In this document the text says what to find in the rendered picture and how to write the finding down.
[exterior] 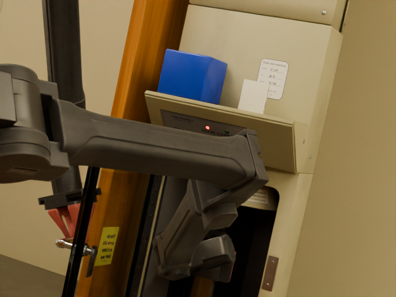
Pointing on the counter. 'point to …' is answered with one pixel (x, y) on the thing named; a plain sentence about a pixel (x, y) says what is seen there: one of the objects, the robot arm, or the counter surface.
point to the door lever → (65, 243)
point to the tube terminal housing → (205, 17)
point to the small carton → (253, 96)
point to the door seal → (87, 228)
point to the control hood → (271, 152)
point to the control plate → (198, 124)
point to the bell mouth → (264, 199)
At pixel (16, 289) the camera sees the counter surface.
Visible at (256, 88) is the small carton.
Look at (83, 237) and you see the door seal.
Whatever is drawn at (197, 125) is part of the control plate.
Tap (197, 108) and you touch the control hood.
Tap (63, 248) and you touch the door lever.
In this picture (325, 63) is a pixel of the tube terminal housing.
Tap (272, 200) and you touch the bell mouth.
